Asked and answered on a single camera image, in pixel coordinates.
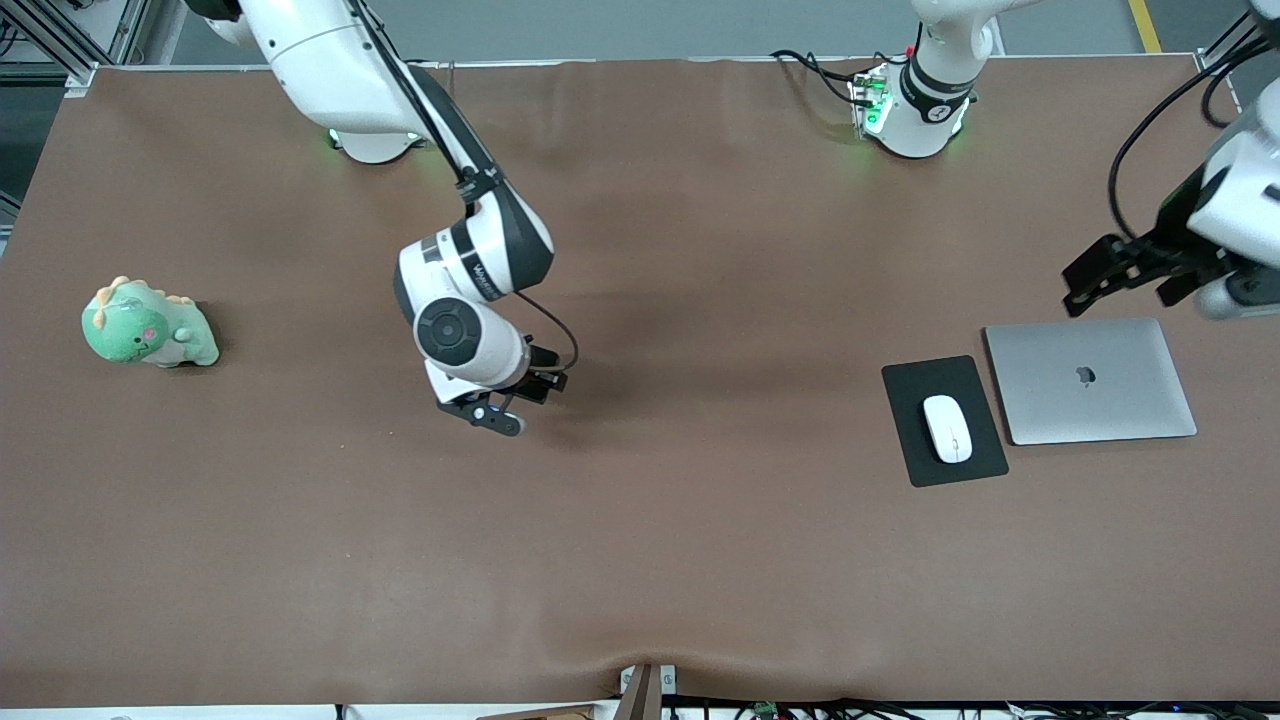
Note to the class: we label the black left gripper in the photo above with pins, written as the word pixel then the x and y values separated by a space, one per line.
pixel 1176 243

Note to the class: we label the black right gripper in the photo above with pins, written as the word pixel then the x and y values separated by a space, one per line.
pixel 541 366

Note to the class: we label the white computer mouse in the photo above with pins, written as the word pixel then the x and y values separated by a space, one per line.
pixel 947 428

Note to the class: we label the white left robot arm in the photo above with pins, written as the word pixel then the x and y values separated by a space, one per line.
pixel 925 120

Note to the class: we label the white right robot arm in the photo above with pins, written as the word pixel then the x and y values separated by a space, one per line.
pixel 330 70

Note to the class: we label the black mouse pad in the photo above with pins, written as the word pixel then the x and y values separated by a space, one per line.
pixel 988 450

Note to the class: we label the silver closed laptop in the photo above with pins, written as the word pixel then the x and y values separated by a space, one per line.
pixel 1090 400

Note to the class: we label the brown table cover mat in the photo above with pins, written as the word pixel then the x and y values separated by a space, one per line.
pixel 640 550

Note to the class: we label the metal table edge clamp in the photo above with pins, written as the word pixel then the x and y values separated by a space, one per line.
pixel 640 700

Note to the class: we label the green dinosaur plush toy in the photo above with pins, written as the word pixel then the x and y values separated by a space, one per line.
pixel 130 330

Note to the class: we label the aluminium frame rack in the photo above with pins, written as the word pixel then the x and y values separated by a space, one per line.
pixel 120 30

